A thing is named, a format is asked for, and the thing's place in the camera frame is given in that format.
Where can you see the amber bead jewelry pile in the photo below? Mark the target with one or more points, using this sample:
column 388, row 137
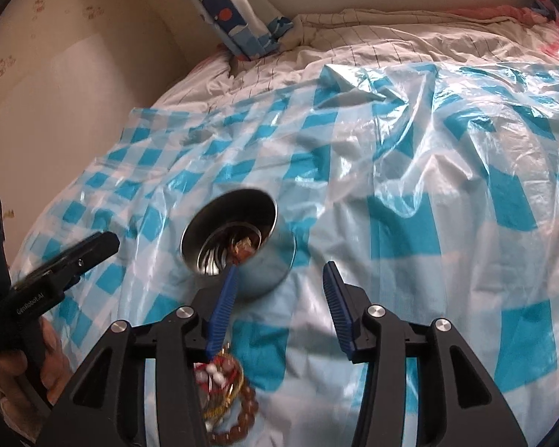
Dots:
column 219, row 384

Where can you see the round silver metal tin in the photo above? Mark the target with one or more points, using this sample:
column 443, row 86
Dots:
column 242, row 228

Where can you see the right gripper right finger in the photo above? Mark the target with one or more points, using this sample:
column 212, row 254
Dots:
column 458, row 402

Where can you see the blue white patterned curtain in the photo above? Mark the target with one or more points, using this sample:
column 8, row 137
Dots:
column 250, row 29

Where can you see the pink white bed sheet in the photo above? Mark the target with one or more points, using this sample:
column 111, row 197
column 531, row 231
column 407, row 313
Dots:
column 367, row 39

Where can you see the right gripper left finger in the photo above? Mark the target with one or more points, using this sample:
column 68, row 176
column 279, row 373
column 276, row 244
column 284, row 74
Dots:
column 103, row 403

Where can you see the blue white checkered plastic sheet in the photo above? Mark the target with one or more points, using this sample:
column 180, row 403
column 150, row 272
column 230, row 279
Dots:
column 435, row 187

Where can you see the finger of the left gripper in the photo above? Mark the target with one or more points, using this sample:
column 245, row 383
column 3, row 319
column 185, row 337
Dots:
column 73, row 262

